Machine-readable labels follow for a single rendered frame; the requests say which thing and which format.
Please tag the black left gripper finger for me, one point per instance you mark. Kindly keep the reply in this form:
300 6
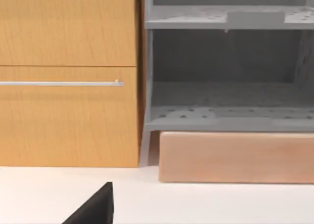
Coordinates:
100 206

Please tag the wooden cupboard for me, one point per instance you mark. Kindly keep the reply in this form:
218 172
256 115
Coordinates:
141 77

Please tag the grey pierced open shelf unit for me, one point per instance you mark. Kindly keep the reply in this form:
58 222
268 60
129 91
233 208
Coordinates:
228 74

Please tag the plain wooden drawer front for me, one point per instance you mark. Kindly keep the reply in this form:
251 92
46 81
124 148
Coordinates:
66 25

